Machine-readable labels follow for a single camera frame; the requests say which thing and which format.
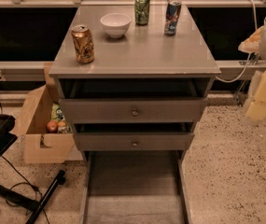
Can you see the grey top drawer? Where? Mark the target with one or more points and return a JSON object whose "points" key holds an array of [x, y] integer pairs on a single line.
{"points": [[131, 100]]}

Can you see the orange soda can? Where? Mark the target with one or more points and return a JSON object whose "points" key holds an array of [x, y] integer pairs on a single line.
{"points": [[83, 43]]}

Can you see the green snack bag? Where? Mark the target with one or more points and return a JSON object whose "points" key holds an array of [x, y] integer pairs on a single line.
{"points": [[56, 113]]}

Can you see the small orange fruit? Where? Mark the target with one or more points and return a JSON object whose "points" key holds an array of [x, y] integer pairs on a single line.
{"points": [[62, 123]]}

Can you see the blue soda can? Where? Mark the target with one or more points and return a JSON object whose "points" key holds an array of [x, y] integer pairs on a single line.
{"points": [[172, 17]]}

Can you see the grey bottom drawer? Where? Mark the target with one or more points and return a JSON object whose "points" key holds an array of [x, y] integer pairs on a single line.
{"points": [[134, 187]]}

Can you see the grey middle drawer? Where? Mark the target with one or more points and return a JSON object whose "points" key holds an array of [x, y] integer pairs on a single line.
{"points": [[132, 136]]}

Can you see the red apple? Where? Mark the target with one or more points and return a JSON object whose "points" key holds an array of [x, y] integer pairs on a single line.
{"points": [[52, 126]]}

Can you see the cardboard box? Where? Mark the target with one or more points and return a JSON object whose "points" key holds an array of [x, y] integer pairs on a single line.
{"points": [[41, 146]]}

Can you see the grey wooden drawer cabinet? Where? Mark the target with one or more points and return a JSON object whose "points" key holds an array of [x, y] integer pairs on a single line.
{"points": [[144, 52]]}

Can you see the green soda can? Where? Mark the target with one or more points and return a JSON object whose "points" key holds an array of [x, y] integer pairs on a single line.
{"points": [[141, 11]]}

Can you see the grey drawer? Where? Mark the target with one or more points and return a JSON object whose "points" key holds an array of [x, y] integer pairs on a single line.
{"points": [[132, 136], [134, 187], [131, 100]]}

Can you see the white ceramic bowl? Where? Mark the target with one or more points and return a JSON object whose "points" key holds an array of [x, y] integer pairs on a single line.
{"points": [[116, 24]]}

